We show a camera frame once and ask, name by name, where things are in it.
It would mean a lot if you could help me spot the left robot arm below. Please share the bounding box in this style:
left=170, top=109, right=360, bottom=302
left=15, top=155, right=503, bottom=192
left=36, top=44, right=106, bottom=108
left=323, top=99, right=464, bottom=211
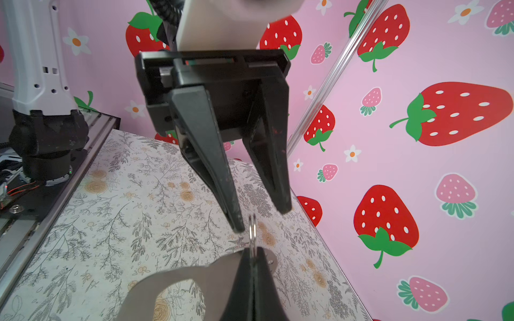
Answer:
left=3, top=1, right=302, bottom=233

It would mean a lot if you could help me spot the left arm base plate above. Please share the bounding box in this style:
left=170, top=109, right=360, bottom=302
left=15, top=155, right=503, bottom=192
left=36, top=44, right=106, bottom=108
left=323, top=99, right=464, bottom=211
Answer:
left=1, top=150, right=87, bottom=222

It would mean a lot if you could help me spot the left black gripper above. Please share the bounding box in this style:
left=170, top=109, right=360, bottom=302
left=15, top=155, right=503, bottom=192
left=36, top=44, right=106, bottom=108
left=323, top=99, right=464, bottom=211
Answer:
left=135, top=49, right=292, bottom=233

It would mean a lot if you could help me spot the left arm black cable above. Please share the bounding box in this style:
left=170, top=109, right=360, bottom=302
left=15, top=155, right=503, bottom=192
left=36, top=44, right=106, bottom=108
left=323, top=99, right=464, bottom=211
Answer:
left=148, top=0, right=186, bottom=49

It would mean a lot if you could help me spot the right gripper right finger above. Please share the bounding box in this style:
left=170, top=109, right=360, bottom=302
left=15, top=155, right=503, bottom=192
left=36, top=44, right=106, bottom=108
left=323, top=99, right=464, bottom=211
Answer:
left=252, top=247, right=289, bottom=321

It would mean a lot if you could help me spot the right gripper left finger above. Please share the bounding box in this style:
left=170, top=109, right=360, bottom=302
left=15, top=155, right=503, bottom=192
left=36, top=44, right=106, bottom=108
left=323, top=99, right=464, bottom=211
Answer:
left=220, top=248, right=254, bottom=321

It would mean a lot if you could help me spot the right aluminium corner post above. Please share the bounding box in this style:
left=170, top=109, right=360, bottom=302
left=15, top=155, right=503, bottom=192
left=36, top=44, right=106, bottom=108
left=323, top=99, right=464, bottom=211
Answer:
left=286, top=0, right=388, bottom=158

